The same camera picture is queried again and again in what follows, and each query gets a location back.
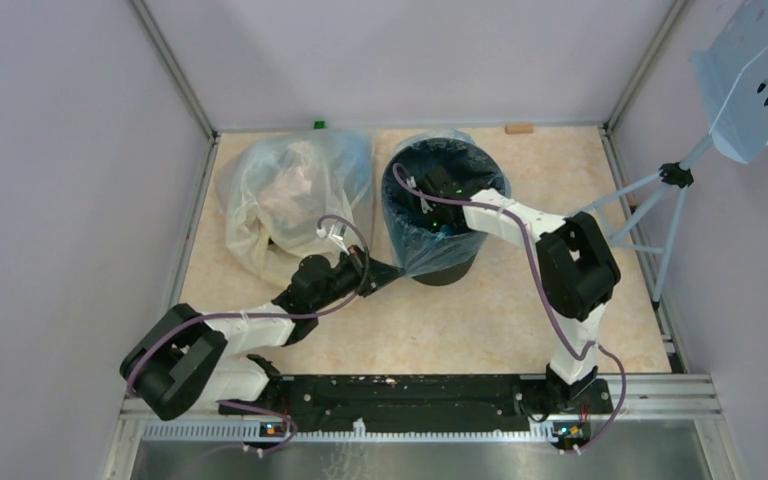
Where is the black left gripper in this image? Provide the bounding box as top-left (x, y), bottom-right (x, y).
top-left (312, 244), bottom-right (405, 312)

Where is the blue plastic trash bag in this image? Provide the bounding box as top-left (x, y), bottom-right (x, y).
top-left (381, 129), bottom-right (512, 280)

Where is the black ribbed trash bin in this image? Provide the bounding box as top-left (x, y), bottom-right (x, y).
top-left (382, 135), bottom-right (510, 287)

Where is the large translucent yellowish trash bag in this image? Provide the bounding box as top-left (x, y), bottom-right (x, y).
top-left (215, 130), bottom-right (375, 286)

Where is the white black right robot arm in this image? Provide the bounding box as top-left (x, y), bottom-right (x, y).
top-left (407, 167), bottom-right (621, 412)

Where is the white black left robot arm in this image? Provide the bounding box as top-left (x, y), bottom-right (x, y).
top-left (119, 246), bottom-right (404, 421)

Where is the small tan wooden block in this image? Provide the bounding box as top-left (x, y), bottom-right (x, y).
top-left (504, 123), bottom-right (535, 135)

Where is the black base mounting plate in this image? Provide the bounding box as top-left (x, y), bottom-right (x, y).
top-left (253, 374), bottom-right (614, 433)

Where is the light blue tripod stand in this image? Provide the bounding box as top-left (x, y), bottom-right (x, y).
top-left (577, 134), bottom-right (714, 312)

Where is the perforated light blue metal panel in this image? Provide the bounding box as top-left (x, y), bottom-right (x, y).
top-left (689, 1), bottom-right (768, 164)

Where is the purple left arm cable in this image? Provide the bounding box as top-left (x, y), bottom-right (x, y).
top-left (124, 214), bottom-right (373, 458)

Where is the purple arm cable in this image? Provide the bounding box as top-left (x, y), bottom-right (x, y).
top-left (391, 162), bottom-right (628, 455)
top-left (124, 214), bottom-right (373, 458)

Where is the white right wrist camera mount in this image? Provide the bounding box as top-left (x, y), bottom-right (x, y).
top-left (406, 176), bottom-right (434, 215)

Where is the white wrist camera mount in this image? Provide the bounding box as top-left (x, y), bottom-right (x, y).
top-left (316, 223), bottom-right (348, 251)
top-left (406, 176), bottom-right (434, 215)

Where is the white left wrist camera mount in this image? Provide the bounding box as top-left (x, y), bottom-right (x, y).
top-left (316, 223), bottom-right (348, 251)

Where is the white toothed cable rail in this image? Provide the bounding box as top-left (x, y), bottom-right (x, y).
top-left (142, 420), bottom-right (584, 444)

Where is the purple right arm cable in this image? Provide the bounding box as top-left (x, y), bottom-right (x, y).
top-left (391, 162), bottom-right (628, 455)

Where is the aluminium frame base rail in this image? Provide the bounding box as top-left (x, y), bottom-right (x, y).
top-left (102, 373), bottom-right (740, 479)

